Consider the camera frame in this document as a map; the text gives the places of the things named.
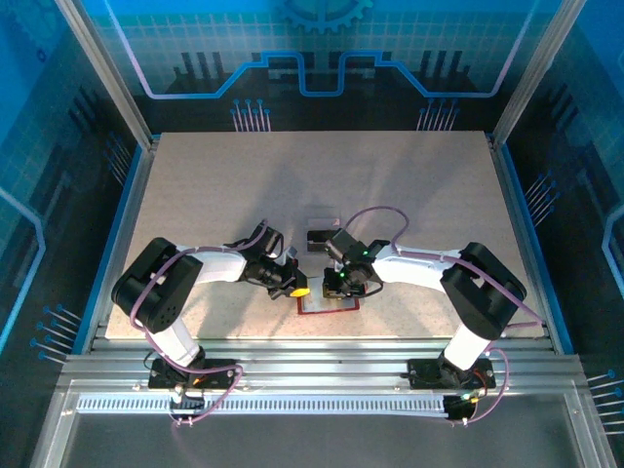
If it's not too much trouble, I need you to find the red leather card holder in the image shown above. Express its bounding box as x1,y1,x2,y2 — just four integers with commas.
295,276,362,317

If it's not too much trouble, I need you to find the black credit card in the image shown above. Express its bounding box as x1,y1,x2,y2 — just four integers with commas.
305,227,337,254

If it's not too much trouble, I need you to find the clear acrylic card stand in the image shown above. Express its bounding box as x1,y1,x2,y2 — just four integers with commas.
304,207,342,254

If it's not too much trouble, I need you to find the small black circuit board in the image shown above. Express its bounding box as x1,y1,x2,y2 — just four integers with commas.
168,387,206,416
444,393,482,423

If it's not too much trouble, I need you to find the aluminium front frame rail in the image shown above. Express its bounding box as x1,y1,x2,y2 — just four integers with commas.
57,337,586,391

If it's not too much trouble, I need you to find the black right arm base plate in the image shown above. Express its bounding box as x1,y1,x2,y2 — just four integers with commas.
406,357,497,391

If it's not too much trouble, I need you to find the white slotted cable duct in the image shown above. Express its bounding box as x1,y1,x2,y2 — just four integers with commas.
75,394,452,416

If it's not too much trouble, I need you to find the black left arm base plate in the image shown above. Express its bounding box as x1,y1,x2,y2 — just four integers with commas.
147,357,236,391

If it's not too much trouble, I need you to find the aluminium side frame rail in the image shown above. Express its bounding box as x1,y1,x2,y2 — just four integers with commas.
487,134,562,353
83,136,161,353

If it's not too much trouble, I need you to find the aluminium frame post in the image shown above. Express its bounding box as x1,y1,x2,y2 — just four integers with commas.
54,0,161,151
488,0,587,150

